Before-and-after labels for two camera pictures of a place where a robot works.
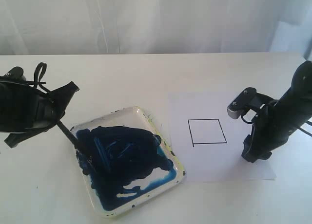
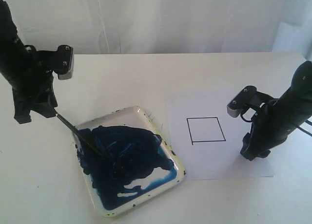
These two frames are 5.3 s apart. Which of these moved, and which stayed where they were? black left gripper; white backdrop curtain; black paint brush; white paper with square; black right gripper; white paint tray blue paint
Moved: black left gripper; black paint brush
Stayed: white paint tray blue paint; white backdrop curtain; white paper with square; black right gripper
